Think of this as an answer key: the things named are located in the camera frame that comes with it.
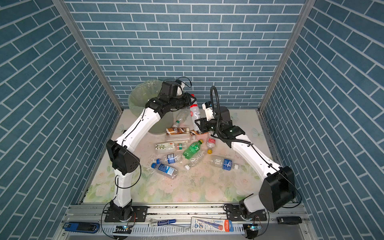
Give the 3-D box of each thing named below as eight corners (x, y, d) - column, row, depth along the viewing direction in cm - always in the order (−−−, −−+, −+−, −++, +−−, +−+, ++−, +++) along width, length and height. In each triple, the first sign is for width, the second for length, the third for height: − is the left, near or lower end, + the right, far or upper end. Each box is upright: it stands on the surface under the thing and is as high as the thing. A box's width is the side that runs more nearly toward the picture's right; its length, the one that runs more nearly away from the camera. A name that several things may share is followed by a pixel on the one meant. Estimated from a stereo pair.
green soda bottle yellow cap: (187, 160, 93) (187, 157, 90) (182, 154, 96) (181, 151, 93) (205, 146, 100) (206, 143, 97) (200, 140, 103) (200, 137, 100)
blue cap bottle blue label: (151, 170, 90) (149, 167, 86) (156, 163, 92) (154, 160, 89) (174, 180, 86) (173, 177, 82) (178, 172, 89) (177, 169, 85)
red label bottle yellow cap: (206, 154, 97) (206, 150, 93) (206, 142, 103) (206, 137, 99) (215, 154, 97) (216, 150, 93) (214, 142, 103) (215, 137, 99)
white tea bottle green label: (156, 153, 96) (154, 149, 92) (156, 147, 99) (155, 143, 95) (174, 151, 97) (173, 148, 93) (174, 145, 100) (173, 142, 96)
